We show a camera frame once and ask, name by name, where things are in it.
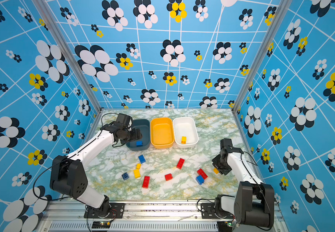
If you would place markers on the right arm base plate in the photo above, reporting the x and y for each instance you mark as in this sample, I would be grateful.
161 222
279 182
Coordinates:
210 211

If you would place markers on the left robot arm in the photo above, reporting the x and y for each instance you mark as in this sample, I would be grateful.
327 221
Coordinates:
68 175

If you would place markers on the corner aluminium post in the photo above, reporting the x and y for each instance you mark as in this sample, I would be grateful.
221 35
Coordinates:
269 36
59 38

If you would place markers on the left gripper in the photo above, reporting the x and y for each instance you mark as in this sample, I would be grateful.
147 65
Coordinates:
136 135

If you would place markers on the dark blue small lego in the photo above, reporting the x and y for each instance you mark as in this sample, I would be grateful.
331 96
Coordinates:
125 176

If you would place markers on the aluminium front rail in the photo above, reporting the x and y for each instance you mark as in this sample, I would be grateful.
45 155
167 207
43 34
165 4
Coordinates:
139 216

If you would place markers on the small red lego brick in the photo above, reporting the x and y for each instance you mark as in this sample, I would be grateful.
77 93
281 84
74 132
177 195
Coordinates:
168 177

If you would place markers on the white plastic bin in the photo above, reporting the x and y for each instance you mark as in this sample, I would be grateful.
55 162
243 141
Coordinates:
185 126

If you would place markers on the right corner aluminium post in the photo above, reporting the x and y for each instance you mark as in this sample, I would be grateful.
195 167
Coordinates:
269 36

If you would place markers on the long red lego brick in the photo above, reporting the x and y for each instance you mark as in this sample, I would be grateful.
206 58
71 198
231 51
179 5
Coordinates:
146 182

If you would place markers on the yellow plastic bin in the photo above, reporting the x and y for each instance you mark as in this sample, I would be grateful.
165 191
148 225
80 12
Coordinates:
162 133

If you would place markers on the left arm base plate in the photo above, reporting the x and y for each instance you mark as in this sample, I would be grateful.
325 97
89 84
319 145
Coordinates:
109 211

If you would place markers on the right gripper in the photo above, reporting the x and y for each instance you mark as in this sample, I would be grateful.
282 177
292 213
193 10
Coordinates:
215 160

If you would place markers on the left corner aluminium post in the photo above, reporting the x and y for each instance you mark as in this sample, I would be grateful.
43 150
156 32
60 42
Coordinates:
59 38

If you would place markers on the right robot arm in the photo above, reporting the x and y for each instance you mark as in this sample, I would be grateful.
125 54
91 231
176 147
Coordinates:
253 204

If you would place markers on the yellow lego brick long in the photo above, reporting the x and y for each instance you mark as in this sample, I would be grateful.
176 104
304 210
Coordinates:
136 173

